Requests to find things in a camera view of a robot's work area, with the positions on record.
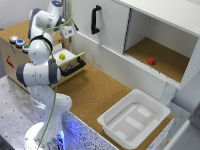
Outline white plastic box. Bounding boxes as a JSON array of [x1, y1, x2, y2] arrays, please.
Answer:
[[96, 88, 172, 150]]

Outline wooden drawer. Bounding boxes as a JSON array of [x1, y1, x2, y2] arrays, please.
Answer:
[[49, 48, 87, 90]]

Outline white cabinet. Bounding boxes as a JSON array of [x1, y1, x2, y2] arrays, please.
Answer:
[[68, 0, 200, 107]]

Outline red button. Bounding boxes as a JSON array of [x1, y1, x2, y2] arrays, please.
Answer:
[[8, 35, 19, 44]]

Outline blue button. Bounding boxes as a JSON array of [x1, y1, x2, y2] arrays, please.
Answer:
[[15, 38, 26, 48]]

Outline black door handle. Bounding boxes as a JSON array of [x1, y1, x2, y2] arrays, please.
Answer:
[[90, 4, 102, 35]]

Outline black drawer handle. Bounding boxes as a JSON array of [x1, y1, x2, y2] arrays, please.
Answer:
[[59, 56, 87, 78]]

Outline wooden drawer box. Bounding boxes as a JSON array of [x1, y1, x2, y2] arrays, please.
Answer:
[[0, 20, 73, 90]]

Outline green cable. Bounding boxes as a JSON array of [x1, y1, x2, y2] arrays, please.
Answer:
[[35, 0, 76, 150]]

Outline pink block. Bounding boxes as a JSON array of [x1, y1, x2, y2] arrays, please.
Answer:
[[147, 57, 156, 66]]

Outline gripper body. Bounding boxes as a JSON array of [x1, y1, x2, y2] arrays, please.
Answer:
[[59, 25, 76, 39]]

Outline green button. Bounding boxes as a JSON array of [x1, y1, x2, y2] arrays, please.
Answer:
[[21, 43, 31, 54]]

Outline yellow block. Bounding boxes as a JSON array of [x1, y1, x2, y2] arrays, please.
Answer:
[[58, 53, 66, 61]]

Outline white sliding door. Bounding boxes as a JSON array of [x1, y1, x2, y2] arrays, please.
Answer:
[[72, 0, 131, 55]]

